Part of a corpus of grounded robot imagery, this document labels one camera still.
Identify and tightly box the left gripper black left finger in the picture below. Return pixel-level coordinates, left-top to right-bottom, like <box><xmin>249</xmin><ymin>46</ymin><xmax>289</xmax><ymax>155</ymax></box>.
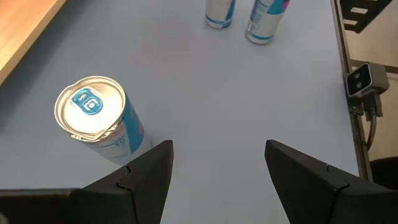
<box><xmin>0</xmin><ymin>139</ymin><xmax>174</xmax><ymax>224</ymax></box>

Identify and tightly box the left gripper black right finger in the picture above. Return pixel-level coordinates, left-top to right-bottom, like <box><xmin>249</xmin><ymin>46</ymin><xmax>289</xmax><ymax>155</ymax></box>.
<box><xmin>264</xmin><ymin>139</ymin><xmax>398</xmax><ymax>224</ymax></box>

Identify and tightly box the blue silver Red Bull can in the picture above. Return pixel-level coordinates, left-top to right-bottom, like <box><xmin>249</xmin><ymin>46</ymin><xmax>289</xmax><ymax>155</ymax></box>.
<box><xmin>53</xmin><ymin>75</ymin><xmax>153</xmax><ymax>166</ymax></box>
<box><xmin>204</xmin><ymin>0</ymin><xmax>236</xmax><ymax>30</ymax></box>
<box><xmin>244</xmin><ymin>0</ymin><xmax>292</xmax><ymax>45</ymax></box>

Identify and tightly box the blue-grey table mat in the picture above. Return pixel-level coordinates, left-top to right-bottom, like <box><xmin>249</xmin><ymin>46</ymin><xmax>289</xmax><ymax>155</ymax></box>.
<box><xmin>0</xmin><ymin>0</ymin><xmax>361</xmax><ymax>224</ymax></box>

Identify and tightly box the grey camera cable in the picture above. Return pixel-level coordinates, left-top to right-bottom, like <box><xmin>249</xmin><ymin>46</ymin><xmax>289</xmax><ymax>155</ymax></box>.
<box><xmin>365</xmin><ymin>93</ymin><xmax>384</xmax><ymax>151</ymax></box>

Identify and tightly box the grey table-level camera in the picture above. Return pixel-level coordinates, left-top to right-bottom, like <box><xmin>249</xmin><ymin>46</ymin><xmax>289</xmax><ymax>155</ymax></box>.
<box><xmin>346</xmin><ymin>62</ymin><xmax>391</xmax><ymax>99</ymax></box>

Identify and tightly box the black table frame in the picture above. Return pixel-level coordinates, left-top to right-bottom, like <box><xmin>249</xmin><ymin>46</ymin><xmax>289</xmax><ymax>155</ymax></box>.
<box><xmin>330</xmin><ymin>0</ymin><xmax>393</xmax><ymax>182</ymax></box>

